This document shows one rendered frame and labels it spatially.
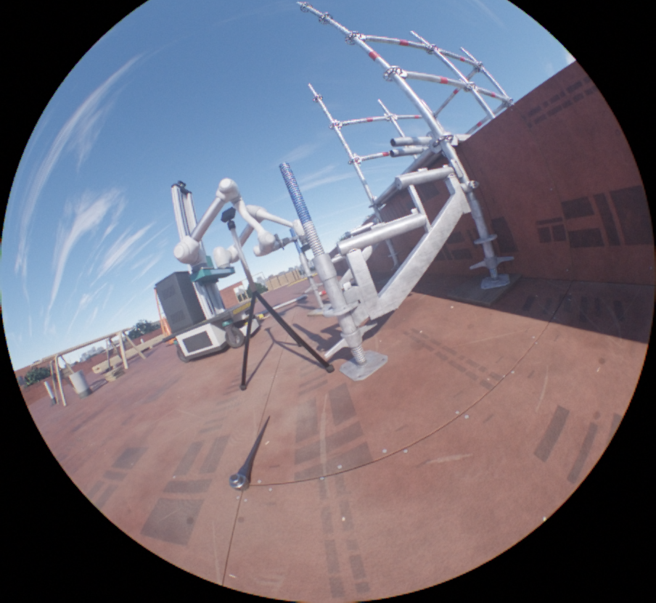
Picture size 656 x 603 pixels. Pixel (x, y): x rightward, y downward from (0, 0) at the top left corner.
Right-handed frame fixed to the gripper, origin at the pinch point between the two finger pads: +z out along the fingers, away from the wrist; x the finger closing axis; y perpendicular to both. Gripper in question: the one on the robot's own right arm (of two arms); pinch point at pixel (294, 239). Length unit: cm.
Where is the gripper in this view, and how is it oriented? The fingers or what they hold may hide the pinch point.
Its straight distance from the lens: 174.0
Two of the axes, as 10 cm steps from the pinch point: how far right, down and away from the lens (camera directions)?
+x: 4.8, -1.3, -8.7
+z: 8.0, -3.5, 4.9
